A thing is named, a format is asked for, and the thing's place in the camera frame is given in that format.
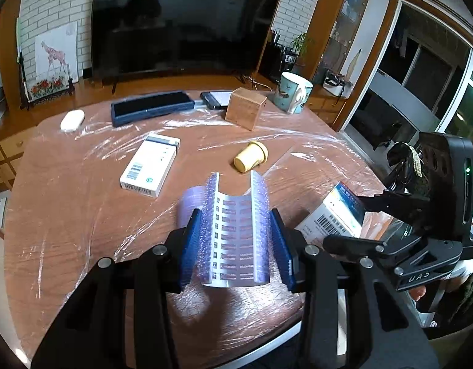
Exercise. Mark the giraffe picture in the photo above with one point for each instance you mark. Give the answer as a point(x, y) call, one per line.
point(56, 49)

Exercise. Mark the large black television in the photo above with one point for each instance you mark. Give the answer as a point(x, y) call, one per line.
point(135, 37)

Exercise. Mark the black smartphone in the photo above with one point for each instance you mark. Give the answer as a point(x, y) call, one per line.
point(216, 100)

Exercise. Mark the small green potted plant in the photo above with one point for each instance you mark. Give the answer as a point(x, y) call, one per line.
point(300, 45)

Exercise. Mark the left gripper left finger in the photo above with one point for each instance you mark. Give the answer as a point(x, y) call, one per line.
point(89, 331)

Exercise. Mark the white computer mouse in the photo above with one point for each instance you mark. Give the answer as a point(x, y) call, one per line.
point(72, 121)

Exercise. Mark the person's right hand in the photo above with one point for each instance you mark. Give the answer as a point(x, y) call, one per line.
point(417, 293)

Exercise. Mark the yellow paper cup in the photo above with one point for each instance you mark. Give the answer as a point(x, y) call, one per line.
point(253, 155)

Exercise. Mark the framed flower embroidery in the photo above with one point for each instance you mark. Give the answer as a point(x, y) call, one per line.
point(44, 87)

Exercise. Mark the white blue carton box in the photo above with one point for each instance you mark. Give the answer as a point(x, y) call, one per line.
point(341, 213)

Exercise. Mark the grey table edge guard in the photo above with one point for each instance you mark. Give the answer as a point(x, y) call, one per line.
point(263, 350)

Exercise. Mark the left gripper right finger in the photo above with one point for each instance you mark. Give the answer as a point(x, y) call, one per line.
point(353, 316)

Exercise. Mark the blue cased tablet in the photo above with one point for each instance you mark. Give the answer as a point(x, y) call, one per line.
point(134, 109)

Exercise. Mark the teal bird mug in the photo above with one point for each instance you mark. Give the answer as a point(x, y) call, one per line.
point(292, 93)

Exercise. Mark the purple blister pack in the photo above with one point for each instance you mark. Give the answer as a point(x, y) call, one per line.
point(235, 231)

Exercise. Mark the brown cardboard box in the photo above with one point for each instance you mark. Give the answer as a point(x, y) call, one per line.
point(245, 107)

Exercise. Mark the white blue medicine box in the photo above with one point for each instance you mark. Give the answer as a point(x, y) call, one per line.
point(150, 165)

